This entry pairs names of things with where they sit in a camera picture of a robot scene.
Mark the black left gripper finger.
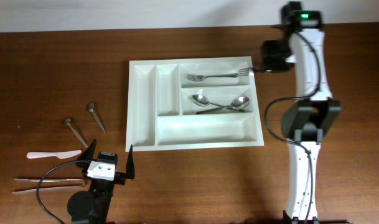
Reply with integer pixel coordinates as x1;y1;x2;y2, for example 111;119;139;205
77;139;96;161
126;145;135;180

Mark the metal fork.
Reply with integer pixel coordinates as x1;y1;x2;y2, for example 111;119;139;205
236;67;264;76
185;73;239;82

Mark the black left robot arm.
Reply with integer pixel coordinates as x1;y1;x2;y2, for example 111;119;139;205
67;140;135;223

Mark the small metal teaspoon right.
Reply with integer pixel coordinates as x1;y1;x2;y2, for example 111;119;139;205
87;102;106;134

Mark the pink plastic knife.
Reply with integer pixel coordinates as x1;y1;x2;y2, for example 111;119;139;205
26;150;82;159

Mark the small metal teaspoon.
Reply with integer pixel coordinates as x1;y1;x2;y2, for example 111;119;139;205
64;118;88;147
87;102;106;134

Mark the small metal teaspoon left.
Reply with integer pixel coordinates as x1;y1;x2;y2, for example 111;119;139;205
64;118;88;147

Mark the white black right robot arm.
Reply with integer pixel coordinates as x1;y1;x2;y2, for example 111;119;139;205
261;1;342;223

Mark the white plastic cutlery tray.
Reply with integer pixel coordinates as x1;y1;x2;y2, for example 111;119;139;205
126;56;264;151

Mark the metal spoon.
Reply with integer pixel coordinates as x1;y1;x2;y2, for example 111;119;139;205
191;94;246;113
196;96;250;114

